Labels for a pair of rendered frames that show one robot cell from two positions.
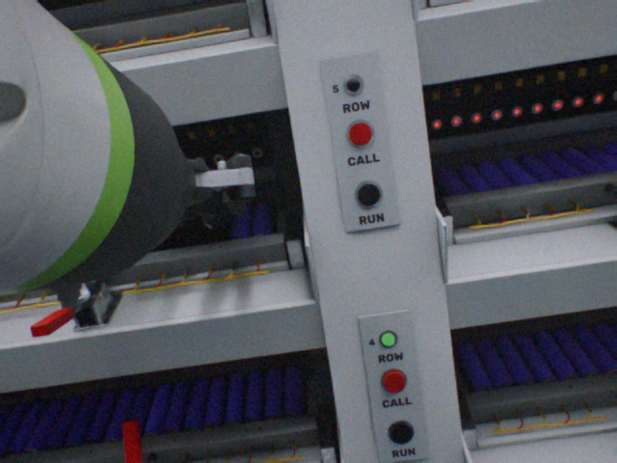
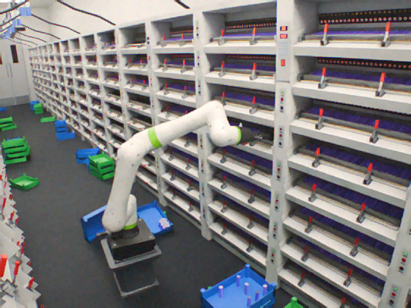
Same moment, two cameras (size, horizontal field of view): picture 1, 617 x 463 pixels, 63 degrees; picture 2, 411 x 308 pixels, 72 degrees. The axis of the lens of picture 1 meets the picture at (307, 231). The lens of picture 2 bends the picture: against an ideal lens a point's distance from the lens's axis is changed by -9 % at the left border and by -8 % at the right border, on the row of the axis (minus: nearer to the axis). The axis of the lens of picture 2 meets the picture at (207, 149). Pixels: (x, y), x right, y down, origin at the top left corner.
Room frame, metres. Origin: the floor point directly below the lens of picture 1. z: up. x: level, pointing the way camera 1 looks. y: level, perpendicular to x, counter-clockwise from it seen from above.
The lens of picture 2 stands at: (-0.88, -0.97, 1.46)
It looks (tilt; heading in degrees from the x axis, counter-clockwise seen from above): 19 degrees down; 51
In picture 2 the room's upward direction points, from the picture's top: 2 degrees counter-clockwise
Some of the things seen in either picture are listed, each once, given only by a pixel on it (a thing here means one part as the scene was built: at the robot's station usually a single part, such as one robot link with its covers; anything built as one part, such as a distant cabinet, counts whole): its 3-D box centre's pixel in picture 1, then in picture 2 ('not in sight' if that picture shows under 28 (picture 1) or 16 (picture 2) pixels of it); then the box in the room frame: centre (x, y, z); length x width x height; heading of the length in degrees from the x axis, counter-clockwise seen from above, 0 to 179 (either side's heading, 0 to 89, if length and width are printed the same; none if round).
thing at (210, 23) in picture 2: not in sight; (212, 133); (0.49, 0.65, 0.85); 0.20 x 0.09 x 1.70; 177
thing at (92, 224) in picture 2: not in sight; (100, 222); (-0.23, 1.27, 0.10); 0.30 x 0.08 x 0.20; 17
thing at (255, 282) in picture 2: not in sight; (238, 293); (-0.09, -0.21, 0.36); 0.30 x 0.20 x 0.08; 177
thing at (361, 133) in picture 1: (360, 134); not in sight; (0.36, -0.05, 1.00); 0.02 x 0.01 x 0.02; 87
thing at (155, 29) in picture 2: not in sight; (164, 116); (0.52, 1.35, 0.85); 0.20 x 0.09 x 1.70; 177
